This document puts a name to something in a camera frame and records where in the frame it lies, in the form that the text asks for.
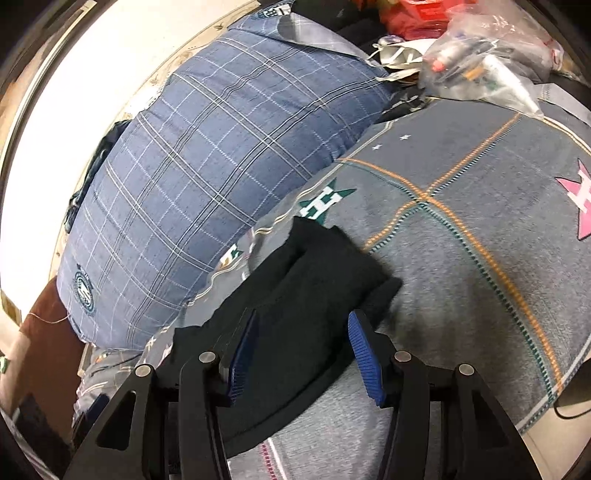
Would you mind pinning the white crumpled bag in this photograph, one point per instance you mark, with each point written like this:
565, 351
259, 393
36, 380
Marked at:
401, 57

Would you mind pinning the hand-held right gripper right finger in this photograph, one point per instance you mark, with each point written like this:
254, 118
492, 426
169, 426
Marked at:
364, 360

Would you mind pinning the blue plaid pillow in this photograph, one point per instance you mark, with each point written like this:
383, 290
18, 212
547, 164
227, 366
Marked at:
207, 161

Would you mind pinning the grey printed bed sheet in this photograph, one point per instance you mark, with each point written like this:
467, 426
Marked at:
461, 258

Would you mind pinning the clear plastic bag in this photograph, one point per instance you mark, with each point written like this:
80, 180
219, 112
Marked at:
480, 60

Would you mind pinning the red plastic bag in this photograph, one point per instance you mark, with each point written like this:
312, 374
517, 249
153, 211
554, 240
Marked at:
415, 18

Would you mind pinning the dark blue cloth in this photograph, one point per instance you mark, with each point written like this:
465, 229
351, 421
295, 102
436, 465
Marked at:
99, 157

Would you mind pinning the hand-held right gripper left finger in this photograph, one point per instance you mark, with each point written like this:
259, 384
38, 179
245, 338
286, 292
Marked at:
242, 360

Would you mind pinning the black pants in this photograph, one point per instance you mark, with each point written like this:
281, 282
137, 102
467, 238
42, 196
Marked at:
304, 295

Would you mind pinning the brown headboard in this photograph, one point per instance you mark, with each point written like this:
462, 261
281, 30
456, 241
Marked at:
46, 341

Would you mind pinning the black cloth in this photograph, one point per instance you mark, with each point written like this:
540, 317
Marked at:
355, 32

